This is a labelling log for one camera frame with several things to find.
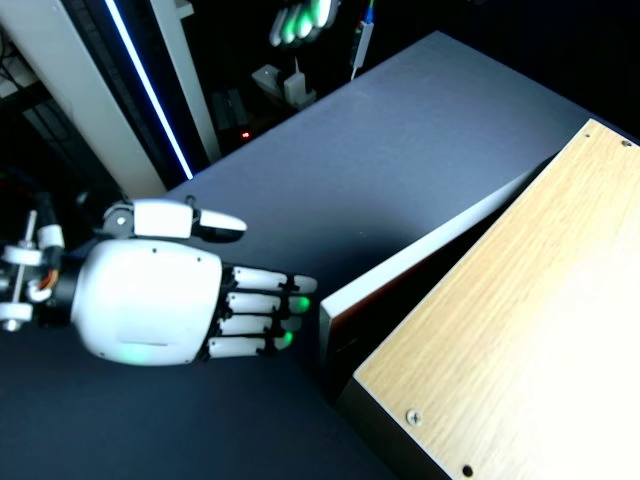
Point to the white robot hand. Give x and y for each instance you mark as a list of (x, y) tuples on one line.
[(145, 300), (300, 25)]

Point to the white cabinet door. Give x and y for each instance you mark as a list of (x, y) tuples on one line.
[(425, 247)]

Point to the light wooden cabinet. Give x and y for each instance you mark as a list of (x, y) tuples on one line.
[(500, 325)]

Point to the grey block with spike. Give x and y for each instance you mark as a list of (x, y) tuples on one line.
[(295, 85)]

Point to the black device with red light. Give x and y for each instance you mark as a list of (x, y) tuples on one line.
[(230, 112)]

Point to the blue-white light strip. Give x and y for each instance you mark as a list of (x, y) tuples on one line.
[(150, 90)]

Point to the black cloth backdrop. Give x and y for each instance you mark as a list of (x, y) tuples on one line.
[(550, 45)]

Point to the narrow white frame post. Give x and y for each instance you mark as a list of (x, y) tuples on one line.
[(190, 75)]

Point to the wide white frame post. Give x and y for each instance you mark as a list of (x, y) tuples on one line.
[(75, 100)]

